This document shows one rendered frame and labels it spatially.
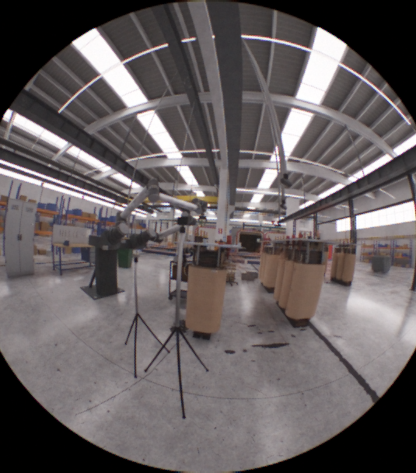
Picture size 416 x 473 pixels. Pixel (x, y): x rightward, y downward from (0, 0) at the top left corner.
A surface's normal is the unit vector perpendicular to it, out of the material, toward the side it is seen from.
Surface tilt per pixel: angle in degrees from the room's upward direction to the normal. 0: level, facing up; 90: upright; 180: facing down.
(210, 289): 90
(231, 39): 180
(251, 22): 174
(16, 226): 90
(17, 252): 90
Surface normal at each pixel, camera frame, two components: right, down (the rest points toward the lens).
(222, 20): -0.08, 1.00
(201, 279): -0.15, -0.04
